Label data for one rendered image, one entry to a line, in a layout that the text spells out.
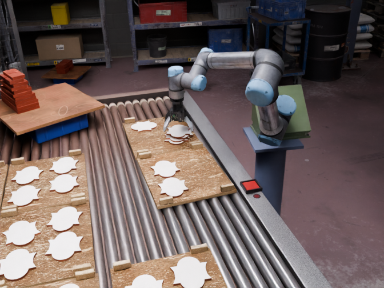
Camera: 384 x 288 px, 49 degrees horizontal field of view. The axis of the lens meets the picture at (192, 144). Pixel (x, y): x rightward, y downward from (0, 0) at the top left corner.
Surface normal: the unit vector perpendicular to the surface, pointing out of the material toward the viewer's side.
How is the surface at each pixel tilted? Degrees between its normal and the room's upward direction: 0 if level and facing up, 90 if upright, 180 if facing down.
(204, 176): 0
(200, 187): 0
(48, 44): 90
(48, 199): 0
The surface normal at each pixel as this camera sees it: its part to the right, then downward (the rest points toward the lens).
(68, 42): 0.13, 0.47
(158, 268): -0.02, -0.88
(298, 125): 0.09, -0.29
